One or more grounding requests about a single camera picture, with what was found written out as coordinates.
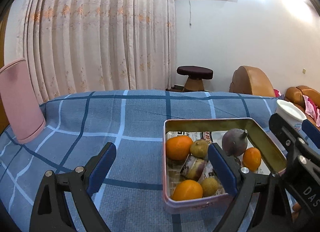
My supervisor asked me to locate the small orange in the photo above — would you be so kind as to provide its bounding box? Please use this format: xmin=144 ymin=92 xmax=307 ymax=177
xmin=242 ymin=147 xmax=262 ymax=172
xmin=171 ymin=179 xmax=203 ymax=201

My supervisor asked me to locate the purple passion fruit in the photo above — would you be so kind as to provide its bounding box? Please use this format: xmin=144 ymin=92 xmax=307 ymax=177
xmin=222 ymin=129 xmax=248 ymax=157

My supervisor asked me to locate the small green-yellow fruit front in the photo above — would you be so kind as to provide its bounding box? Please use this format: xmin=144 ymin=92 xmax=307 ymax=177
xmin=200 ymin=177 xmax=220 ymax=197

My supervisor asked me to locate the small green-yellow fruit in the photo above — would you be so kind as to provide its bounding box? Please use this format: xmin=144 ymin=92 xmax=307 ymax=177
xmin=200 ymin=177 xmax=220 ymax=197
xmin=190 ymin=139 xmax=209 ymax=159

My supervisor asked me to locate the pink metal tin box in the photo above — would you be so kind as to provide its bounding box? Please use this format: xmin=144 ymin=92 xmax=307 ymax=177
xmin=162 ymin=118 xmax=286 ymax=214

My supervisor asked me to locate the small green-yellow fruit back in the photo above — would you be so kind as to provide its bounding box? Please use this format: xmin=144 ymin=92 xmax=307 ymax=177
xmin=190 ymin=139 xmax=209 ymax=159

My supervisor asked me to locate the large orange tangerine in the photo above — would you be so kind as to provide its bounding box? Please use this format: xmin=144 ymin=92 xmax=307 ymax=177
xmin=165 ymin=136 xmax=193 ymax=161

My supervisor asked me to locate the operator hand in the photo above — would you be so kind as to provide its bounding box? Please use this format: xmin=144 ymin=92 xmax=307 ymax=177
xmin=292 ymin=203 xmax=302 ymax=222

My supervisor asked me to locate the pink blanket on sofa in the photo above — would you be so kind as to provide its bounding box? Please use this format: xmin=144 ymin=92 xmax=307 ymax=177
xmin=273 ymin=88 xmax=320 ymax=128

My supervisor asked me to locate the white paper cup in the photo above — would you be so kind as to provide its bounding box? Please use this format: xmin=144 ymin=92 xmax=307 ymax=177
xmin=276 ymin=100 xmax=307 ymax=131

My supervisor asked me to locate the brown leather sofa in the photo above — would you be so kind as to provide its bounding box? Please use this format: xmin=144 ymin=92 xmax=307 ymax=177
xmin=285 ymin=85 xmax=320 ymax=125

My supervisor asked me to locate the blue plaid tablecloth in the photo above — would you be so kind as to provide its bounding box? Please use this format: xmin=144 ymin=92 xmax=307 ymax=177
xmin=1 ymin=90 xmax=277 ymax=231

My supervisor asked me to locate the brown leather armchair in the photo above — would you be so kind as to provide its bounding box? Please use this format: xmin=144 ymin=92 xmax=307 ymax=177
xmin=229 ymin=66 xmax=275 ymax=97

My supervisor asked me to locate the pink cylindrical appliance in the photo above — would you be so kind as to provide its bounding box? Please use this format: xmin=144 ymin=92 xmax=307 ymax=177
xmin=1 ymin=59 xmax=46 ymax=144

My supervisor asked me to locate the dark round stool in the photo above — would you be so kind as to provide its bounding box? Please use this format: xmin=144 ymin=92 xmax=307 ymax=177
xmin=176 ymin=66 xmax=214 ymax=92

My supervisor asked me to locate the floral pink curtain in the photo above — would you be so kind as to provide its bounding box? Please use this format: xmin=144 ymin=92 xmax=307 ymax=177
xmin=16 ymin=0 xmax=176 ymax=103

